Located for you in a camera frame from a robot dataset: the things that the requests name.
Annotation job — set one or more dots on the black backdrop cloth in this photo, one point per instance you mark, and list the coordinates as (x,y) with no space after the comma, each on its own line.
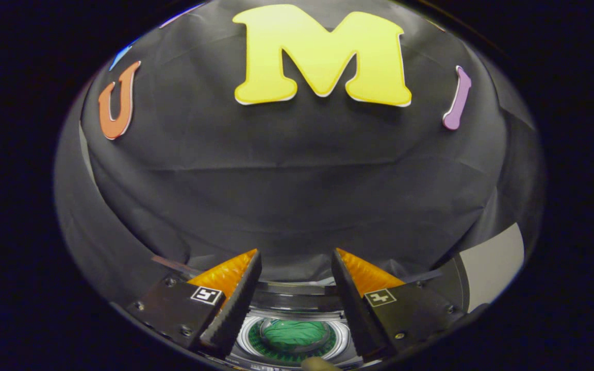
(297,196)

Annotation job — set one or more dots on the grey washing machine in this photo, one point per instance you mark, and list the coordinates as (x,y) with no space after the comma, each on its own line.
(297,309)

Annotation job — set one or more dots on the green polo shirt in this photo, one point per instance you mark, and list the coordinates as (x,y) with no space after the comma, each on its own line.
(294,334)

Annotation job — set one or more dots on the beige cabinet with dark top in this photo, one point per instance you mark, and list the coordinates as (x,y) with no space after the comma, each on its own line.
(493,268)

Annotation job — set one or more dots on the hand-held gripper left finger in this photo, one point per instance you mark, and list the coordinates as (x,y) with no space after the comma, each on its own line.
(235,309)

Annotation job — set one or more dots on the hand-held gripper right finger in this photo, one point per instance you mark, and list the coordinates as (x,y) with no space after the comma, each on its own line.
(356,309)

